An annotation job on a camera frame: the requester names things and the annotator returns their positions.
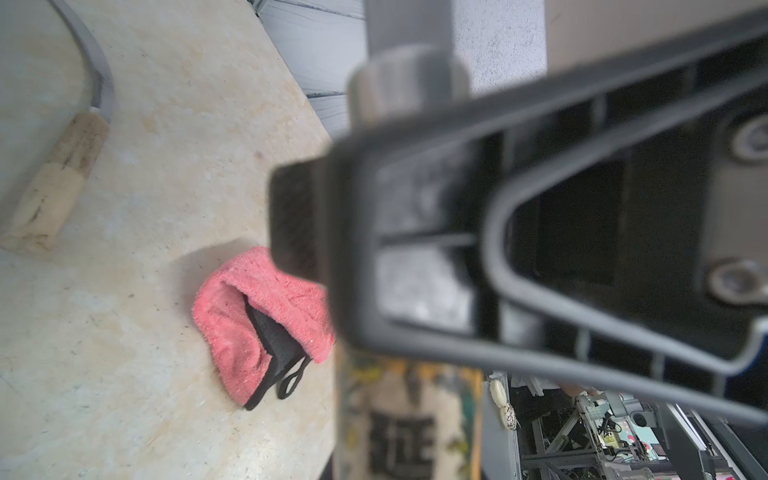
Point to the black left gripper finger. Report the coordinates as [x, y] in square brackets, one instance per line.
[620, 216]

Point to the small sickle wooden handle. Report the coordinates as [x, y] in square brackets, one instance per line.
[393, 241]
[51, 196]

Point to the pink fluffy rag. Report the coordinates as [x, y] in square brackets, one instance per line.
[262, 325]

